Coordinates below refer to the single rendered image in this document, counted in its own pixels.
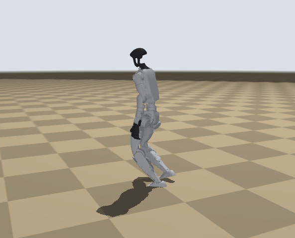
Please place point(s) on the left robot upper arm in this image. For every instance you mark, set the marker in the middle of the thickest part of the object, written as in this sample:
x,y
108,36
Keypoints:
x,y
138,80

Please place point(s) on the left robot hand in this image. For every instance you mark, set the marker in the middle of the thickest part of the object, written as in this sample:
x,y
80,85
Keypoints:
x,y
135,130

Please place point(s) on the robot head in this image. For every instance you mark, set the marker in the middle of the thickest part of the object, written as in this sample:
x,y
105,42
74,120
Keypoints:
x,y
138,53

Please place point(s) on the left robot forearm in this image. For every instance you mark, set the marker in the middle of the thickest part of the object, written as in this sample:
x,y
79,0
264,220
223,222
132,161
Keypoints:
x,y
140,109

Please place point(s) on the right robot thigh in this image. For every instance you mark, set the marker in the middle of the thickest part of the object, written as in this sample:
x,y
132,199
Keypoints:
x,y
147,135

